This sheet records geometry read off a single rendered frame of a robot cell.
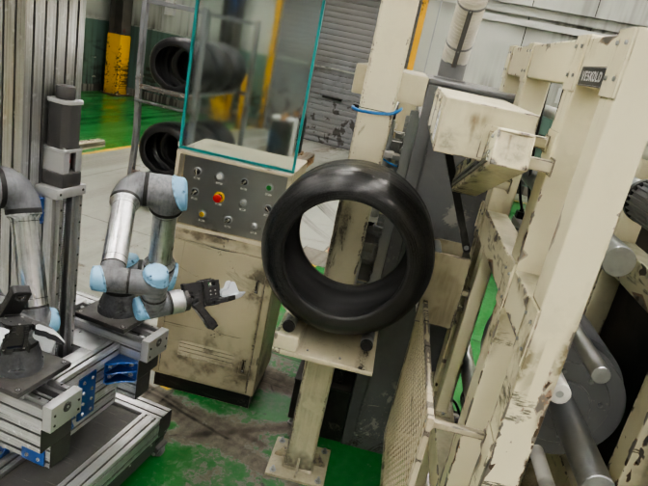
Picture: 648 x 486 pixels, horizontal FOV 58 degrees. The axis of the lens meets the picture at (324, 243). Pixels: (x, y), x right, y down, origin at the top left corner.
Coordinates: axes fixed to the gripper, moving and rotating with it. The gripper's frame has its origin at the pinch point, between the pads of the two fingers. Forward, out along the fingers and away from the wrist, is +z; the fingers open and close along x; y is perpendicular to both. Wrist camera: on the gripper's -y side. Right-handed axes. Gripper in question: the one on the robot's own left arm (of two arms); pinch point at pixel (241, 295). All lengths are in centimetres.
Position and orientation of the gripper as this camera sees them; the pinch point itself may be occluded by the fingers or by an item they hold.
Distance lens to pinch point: 200.5
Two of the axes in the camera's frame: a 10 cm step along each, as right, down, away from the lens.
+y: -1.1, -9.9, -0.8
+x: -5.2, -0.1, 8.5
